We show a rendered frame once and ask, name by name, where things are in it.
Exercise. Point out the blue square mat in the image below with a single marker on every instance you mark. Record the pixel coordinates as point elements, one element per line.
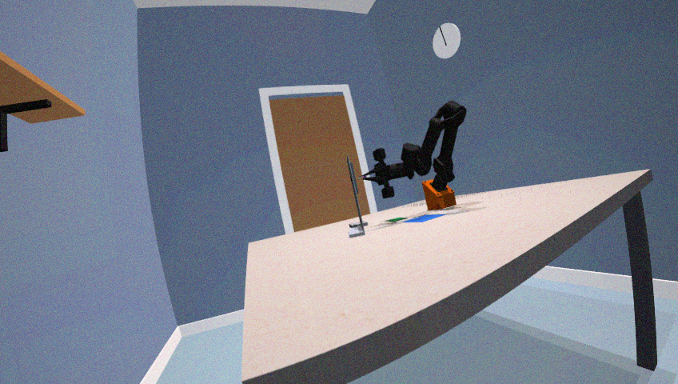
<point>425,218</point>

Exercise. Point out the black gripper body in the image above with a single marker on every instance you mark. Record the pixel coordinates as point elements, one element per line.
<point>390,171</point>

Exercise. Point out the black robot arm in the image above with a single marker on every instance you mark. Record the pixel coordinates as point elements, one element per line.
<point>419,159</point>

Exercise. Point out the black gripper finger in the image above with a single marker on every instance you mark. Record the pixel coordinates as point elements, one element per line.
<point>380,179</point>
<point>376,168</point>

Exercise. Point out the grey panel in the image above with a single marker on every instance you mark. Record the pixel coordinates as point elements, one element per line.
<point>357,231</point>

